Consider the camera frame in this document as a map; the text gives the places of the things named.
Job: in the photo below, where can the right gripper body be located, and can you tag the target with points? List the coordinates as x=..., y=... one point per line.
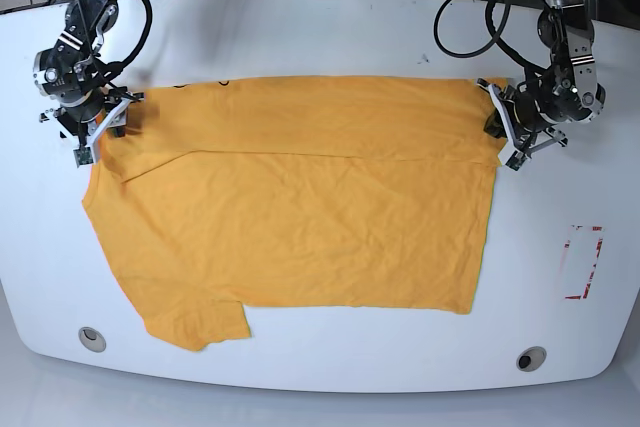
x=89, y=117

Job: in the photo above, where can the yellow t-shirt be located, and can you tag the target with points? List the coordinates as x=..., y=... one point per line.
x=295, y=192

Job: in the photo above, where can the red tape marking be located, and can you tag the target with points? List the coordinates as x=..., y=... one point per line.
x=580, y=257

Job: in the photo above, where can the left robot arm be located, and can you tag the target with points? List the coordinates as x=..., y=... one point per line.
x=567, y=91

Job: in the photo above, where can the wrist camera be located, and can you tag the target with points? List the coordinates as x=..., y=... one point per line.
x=84, y=156
x=512, y=158

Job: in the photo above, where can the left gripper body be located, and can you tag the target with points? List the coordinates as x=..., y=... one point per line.
x=525, y=128

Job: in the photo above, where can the table cable grommet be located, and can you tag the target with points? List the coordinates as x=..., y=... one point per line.
x=92, y=340
x=531, y=359

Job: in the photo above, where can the left table cable grommet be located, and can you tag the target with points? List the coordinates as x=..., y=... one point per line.
x=92, y=340

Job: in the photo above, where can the right table cable grommet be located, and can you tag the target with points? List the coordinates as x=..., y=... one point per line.
x=531, y=359

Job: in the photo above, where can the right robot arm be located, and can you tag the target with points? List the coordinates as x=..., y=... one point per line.
x=72, y=74

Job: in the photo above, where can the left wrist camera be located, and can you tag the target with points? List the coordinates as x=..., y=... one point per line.
x=512, y=158

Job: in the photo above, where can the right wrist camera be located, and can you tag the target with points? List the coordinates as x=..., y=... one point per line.
x=84, y=156

